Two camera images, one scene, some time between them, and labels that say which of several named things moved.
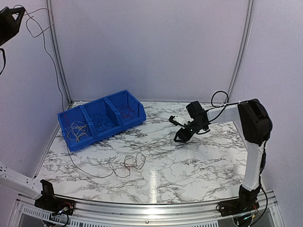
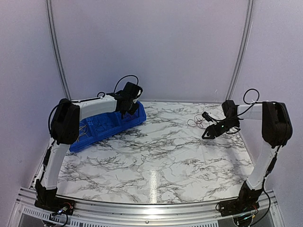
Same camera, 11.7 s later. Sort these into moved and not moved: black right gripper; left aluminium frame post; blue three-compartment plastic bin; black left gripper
Moved: black left gripper; black right gripper
Not moved: blue three-compartment plastic bin; left aluminium frame post
